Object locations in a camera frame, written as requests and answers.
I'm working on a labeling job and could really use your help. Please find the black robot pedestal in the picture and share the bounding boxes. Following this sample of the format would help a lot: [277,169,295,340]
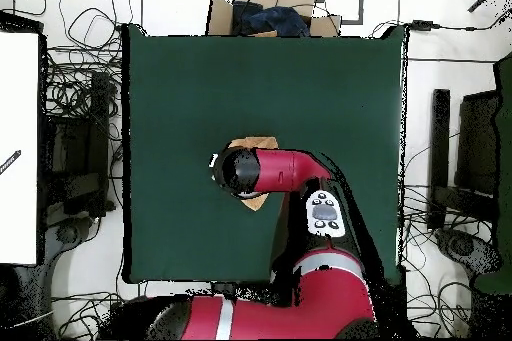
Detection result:
[209,281,241,299]

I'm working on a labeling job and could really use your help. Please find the white board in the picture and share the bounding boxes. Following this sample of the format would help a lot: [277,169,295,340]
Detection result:
[0,30,41,266]

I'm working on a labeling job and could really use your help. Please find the dark blue garment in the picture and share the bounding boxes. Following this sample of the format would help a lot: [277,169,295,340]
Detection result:
[231,0,311,38]

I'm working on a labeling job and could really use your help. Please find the tan terry towel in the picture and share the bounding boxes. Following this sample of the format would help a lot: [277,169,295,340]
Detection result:
[208,135,280,213]

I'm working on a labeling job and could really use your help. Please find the black stand base with cables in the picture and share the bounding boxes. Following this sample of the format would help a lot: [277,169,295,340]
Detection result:
[45,212,101,246]
[435,227,503,278]

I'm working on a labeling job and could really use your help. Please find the green cloth covered table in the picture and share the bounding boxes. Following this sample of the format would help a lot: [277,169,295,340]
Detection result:
[473,52,512,294]

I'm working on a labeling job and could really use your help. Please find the black upright bar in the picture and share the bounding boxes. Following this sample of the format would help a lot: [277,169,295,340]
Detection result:
[427,88,451,230]

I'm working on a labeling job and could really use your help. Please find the black furniture frame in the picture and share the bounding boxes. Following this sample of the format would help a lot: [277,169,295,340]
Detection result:
[41,71,117,218]

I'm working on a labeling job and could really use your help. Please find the dark green table cloth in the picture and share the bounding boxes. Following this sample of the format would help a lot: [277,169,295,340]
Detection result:
[121,23,407,284]

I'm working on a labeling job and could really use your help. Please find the thin black floor frame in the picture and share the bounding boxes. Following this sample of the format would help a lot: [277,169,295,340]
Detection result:
[307,0,365,26]

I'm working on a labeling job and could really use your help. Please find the black marker pen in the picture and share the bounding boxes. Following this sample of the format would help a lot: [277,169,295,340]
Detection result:
[0,149,22,176]

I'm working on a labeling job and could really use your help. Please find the black cable tangle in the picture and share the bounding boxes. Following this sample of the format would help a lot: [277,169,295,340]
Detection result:
[399,132,501,338]
[51,290,125,340]
[0,0,135,126]

